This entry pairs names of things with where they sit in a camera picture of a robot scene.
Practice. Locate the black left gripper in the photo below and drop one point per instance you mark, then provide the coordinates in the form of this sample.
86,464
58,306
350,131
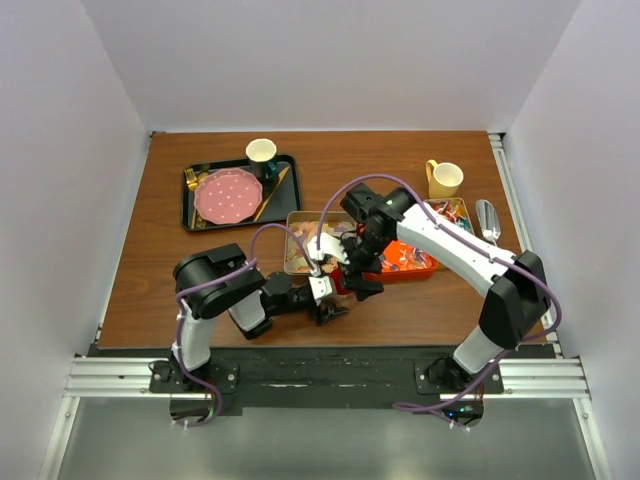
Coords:
326,313

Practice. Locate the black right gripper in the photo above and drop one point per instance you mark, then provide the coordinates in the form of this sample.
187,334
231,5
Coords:
355,282

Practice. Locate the red jar lid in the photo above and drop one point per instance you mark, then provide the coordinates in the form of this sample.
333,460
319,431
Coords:
340,288

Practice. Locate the orange tin of lollipops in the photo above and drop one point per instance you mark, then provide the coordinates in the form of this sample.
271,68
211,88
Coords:
401,263

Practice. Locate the brown tin of gummies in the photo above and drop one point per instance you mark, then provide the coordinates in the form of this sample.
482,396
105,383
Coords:
304,225

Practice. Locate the gold tin of lollipops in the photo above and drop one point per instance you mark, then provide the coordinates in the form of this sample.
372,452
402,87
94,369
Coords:
454,210

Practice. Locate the clear glass jar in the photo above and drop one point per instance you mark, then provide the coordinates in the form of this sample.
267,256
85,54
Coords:
345,301

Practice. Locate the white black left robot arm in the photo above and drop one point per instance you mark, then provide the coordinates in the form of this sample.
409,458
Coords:
223,280

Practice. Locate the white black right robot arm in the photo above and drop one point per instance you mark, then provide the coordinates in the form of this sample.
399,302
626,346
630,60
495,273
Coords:
513,286

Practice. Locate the gold knife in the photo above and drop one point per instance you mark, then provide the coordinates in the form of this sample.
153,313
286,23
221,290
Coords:
282,175

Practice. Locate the yellow mug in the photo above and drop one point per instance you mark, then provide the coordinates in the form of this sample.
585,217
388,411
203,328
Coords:
444,179

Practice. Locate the pink polka dot plate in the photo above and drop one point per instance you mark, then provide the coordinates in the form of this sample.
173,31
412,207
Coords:
228,196

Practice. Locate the dark green white mug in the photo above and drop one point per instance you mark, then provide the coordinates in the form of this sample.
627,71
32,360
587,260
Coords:
261,154

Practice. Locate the black rectangular tray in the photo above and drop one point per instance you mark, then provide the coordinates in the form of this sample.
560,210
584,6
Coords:
287,198

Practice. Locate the gold spoon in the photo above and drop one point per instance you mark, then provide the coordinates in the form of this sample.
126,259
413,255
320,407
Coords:
201,177

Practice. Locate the gold fork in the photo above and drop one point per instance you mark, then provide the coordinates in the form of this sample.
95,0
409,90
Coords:
190,210

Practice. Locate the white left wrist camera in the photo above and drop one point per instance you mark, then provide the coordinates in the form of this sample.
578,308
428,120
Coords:
322,287

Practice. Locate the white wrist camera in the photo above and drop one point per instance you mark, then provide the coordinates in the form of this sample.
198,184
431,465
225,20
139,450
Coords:
322,287
324,245

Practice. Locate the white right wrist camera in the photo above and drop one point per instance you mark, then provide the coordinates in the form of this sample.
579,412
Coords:
324,245

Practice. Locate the aluminium frame rail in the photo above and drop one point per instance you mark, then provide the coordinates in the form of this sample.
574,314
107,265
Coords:
554,378

